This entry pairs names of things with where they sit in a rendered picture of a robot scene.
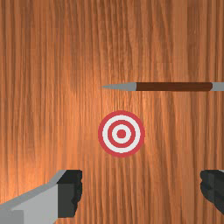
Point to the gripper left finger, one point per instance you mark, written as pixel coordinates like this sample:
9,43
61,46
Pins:
43,201

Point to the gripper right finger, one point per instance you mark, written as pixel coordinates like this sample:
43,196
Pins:
215,186

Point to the grey pen with brown grip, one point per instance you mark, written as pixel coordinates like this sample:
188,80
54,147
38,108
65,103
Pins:
172,86

